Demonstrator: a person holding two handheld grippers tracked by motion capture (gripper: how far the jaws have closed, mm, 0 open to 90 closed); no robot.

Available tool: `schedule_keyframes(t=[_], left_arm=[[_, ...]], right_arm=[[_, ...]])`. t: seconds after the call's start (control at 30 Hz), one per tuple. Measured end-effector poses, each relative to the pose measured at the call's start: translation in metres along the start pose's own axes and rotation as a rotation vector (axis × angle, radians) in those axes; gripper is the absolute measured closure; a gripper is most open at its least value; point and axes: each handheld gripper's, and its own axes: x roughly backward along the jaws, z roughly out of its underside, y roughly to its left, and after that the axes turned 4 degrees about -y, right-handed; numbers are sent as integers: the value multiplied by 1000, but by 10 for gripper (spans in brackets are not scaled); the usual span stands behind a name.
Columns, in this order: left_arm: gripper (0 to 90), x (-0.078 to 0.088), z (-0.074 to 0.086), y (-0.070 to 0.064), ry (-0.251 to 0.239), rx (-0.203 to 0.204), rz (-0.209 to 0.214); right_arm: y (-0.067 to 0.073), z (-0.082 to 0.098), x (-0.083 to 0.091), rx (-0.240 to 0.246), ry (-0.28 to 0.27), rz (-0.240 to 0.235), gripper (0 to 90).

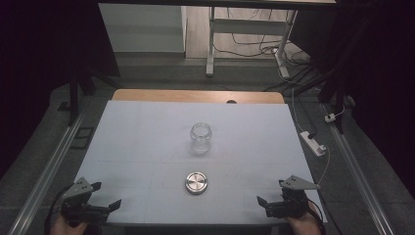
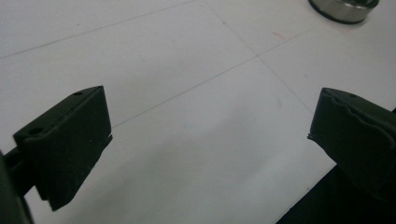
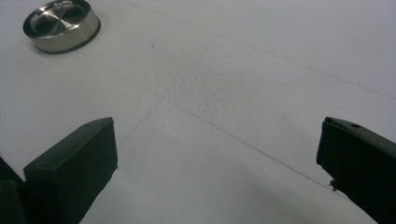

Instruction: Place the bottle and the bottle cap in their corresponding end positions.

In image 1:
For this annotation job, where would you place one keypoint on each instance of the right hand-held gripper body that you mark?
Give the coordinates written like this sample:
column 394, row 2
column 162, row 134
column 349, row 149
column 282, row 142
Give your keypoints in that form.
column 292, row 199

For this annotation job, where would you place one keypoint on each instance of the person's left hand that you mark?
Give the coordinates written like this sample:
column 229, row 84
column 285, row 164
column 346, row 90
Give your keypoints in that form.
column 65, row 227

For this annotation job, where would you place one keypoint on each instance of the aluminium floor rail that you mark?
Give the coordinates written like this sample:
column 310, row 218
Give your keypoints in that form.
column 359, row 176
column 45, row 173

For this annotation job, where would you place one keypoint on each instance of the white desk frame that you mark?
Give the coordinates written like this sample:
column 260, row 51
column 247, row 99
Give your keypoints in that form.
column 248, row 26

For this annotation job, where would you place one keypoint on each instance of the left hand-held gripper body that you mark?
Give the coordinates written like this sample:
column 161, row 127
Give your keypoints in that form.
column 80, row 204

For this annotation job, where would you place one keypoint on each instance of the white power adapter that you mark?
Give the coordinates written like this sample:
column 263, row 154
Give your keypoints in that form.
column 330, row 117

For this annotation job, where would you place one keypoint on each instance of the person's right hand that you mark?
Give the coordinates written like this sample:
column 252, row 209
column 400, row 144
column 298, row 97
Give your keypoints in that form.
column 303, row 225

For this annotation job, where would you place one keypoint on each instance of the white table cover sheet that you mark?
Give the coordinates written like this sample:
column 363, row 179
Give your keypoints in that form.
column 163, row 147

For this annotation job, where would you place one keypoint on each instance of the white power strip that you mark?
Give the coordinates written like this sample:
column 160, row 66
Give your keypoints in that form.
column 313, row 143

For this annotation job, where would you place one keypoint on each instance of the black metal stand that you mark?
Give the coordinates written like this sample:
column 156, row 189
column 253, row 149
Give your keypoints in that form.
column 336, row 88
column 74, row 98

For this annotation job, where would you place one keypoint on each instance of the clear glass jar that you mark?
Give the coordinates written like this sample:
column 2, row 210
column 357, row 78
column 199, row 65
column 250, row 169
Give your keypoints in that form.
column 200, row 137

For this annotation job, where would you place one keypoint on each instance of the silver metal jar lid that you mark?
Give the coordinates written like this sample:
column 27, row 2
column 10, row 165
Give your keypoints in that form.
column 196, row 182

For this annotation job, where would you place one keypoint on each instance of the black rectangular floor frame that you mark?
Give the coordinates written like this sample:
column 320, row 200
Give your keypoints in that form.
column 82, row 137

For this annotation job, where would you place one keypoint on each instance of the black plug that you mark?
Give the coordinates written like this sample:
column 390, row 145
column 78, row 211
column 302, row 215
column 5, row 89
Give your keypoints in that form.
column 312, row 134

